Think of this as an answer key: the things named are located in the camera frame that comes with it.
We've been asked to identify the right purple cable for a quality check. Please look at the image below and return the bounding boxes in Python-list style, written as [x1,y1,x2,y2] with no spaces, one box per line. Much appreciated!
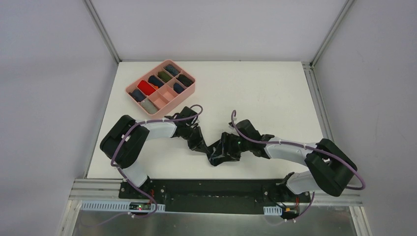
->
[230,110,366,225]

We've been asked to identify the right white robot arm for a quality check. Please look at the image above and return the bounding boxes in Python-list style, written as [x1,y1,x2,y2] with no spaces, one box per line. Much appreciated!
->
[209,119,357,202]

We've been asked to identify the purple cable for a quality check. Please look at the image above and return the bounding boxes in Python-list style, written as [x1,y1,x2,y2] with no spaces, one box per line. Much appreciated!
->
[110,104,204,219]
[230,110,366,225]

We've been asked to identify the red rolled underwear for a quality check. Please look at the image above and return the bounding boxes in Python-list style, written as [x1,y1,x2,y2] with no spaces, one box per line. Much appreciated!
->
[137,80,156,96]

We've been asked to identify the grey underwear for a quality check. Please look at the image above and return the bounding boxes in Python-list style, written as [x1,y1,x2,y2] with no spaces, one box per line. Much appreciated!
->
[140,99,158,115]

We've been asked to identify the black underwear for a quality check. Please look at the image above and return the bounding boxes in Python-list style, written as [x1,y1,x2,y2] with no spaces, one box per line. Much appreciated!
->
[177,74,194,88]
[207,140,240,166]

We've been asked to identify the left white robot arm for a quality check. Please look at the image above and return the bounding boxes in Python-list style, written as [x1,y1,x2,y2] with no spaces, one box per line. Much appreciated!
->
[99,105,212,199]

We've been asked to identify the small navy rolled underwear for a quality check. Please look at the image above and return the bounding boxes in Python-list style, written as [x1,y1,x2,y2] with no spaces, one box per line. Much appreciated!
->
[173,83,184,94]

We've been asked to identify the black rolled underwear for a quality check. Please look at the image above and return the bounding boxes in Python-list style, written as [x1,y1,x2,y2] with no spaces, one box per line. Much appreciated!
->
[177,74,194,88]

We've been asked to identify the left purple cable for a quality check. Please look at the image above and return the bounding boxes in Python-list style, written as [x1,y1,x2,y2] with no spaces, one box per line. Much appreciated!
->
[110,104,204,219]

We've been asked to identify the pink divided organizer tray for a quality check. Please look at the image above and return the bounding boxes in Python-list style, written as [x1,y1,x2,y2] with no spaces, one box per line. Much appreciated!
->
[125,59,196,119]

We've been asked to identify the striped rolled underwear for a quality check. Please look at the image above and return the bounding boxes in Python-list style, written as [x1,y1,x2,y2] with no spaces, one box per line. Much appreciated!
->
[164,64,180,77]

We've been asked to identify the dark blue rolled underwear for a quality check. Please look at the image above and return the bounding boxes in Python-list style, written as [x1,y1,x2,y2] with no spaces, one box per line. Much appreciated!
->
[130,89,146,103]

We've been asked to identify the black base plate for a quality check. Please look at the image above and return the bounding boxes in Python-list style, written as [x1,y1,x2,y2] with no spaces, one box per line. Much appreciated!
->
[119,179,311,215]

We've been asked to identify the aluminium frame rail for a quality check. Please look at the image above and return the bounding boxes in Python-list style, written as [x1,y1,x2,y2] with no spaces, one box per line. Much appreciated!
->
[69,178,122,200]

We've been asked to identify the olive rolled underwear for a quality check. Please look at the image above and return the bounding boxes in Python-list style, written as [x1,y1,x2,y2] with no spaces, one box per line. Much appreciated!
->
[157,71,172,83]

